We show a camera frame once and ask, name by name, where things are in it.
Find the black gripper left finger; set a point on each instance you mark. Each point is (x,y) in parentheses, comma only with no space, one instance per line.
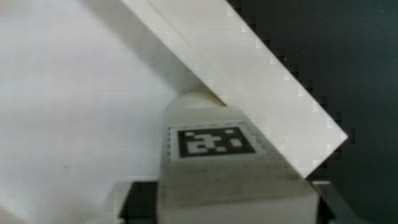
(136,209)

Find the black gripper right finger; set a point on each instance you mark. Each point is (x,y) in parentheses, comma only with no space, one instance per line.
(334,211)

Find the white table leg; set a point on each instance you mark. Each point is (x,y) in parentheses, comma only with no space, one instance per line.
(227,183)

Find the white square tabletop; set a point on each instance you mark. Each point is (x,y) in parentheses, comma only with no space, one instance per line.
(88,78)

